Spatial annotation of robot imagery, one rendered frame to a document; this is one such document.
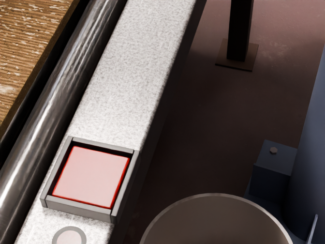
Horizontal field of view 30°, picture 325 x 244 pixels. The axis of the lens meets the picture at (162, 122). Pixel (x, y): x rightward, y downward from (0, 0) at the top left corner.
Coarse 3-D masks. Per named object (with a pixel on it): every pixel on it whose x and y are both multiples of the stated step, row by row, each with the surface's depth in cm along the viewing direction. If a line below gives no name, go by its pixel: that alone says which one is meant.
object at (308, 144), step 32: (320, 64) 116; (320, 96) 117; (320, 128) 122; (288, 160) 169; (320, 160) 128; (256, 192) 160; (288, 192) 150; (320, 192) 136; (288, 224) 155; (320, 224) 145
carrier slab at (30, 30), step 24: (0, 0) 73; (24, 0) 73; (48, 0) 73; (72, 0) 73; (0, 24) 70; (24, 24) 70; (48, 24) 70; (0, 48) 68; (24, 48) 68; (48, 48) 69; (0, 72) 66; (24, 72) 66; (0, 96) 64; (24, 96) 65; (0, 120) 62
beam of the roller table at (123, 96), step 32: (128, 0) 76; (160, 0) 75; (192, 0) 75; (128, 32) 72; (160, 32) 72; (192, 32) 77; (128, 64) 69; (160, 64) 69; (96, 96) 66; (128, 96) 66; (160, 96) 66; (96, 128) 63; (128, 128) 63; (160, 128) 69; (32, 224) 57; (64, 224) 56; (96, 224) 56; (128, 224) 62
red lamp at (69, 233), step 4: (64, 232) 56; (68, 232) 56; (72, 232) 56; (76, 232) 56; (60, 236) 56; (64, 236) 56; (68, 236) 56; (72, 236) 56; (76, 236) 56; (60, 240) 55; (64, 240) 55; (68, 240) 55; (72, 240) 55; (76, 240) 55; (80, 240) 55
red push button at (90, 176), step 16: (80, 160) 59; (96, 160) 59; (112, 160) 59; (128, 160) 59; (64, 176) 58; (80, 176) 58; (96, 176) 58; (112, 176) 58; (64, 192) 57; (80, 192) 57; (96, 192) 57; (112, 192) 57; (112, 208) 56
